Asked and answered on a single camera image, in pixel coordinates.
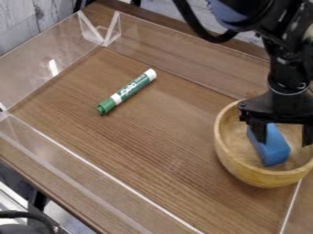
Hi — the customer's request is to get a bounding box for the black metal table leg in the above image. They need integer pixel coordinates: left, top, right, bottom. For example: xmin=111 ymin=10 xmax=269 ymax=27
xmin=33 ymin=190 xmax=49 ymax=211

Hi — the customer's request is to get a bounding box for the green dry erase marker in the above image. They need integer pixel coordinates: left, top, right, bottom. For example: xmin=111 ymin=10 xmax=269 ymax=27
xmin=96 ymin=69 xmax=156 ymax=115

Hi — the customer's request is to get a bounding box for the brown wooden bowl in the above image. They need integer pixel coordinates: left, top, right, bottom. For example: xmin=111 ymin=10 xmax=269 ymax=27
xmin=214 ymin=101 xmax=313 ymax=188

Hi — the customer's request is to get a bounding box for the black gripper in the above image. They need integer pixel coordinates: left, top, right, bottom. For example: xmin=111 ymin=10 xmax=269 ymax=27
xmin=237 ymin=81 xmax=313 ymax=148

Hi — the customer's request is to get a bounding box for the black cable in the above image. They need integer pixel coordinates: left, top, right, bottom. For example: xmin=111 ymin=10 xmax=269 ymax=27
xmin=171 ymin=0 xmax=239 ymax=44

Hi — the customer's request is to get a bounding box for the blue foam block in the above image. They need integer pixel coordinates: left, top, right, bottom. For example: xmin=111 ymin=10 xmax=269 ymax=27
xmin=247 ymin=123 xmax=292 ymax=166

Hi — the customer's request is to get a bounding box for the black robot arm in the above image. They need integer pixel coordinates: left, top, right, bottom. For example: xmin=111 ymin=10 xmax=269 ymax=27
xmin=207 ymin=0 xmax=313 ymax=146

